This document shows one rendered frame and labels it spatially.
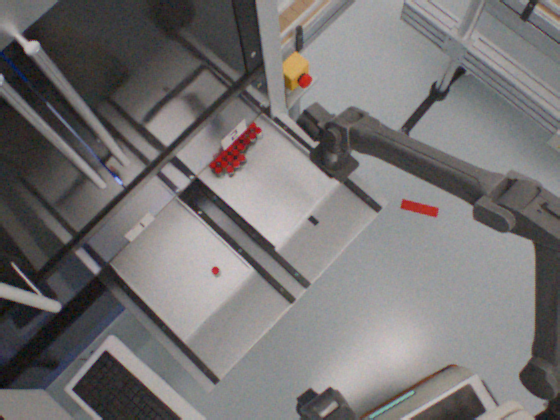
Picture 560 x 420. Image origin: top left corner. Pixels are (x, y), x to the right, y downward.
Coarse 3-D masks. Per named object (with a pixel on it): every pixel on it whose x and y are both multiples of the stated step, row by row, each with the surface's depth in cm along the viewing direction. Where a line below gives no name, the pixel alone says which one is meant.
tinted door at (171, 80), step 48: (96, 0) 84; (144, 0) 92; (192, 0) 102; (48, 48) 84; (96, 48) 92; (144, 48) 101; (192, 48) 113; (240, 48) 127; (48, 96) 91; (96, 96) 100; (144, 96) 112; (192, 96) 126; (96, 144) 111; (144, 144) 125
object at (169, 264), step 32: (160, 224) 165; (192, 224) 164; (128, 256) 163; (160, 256) 162; (192, 256) 162; (224, 256) 161; (160, 288) 160; (192, 288) 159; (224, 288) 159; (192, 320) 157
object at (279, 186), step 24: (264, 120) 171; (264, 144) 169; (288, 144) 169; (264, 168) 167; (288, 168) 167; (312, 168) 167; (216, 192) 163; (240, 192) 166; (264, 192) 165; (288, 192) 165; (312, 192) 165; (240, 216) 162; (264, 216) 164; (288, 216) 163
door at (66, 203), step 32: (0, 64) 79; (32, 96) 88; (0, 128) 87; (32, 128) 93; (64, 128) 100; (0, 160) 92; (32, 160) 99; (64, 160) 106; (96, 160) 114; (0, 192) 98; (32, 192) 105; (64, 192) 114; (96, 192) 123; (0, 224) 104; (32, 224) 113; (64, 224) 122; (0, 256) 112; (32, 256) 121
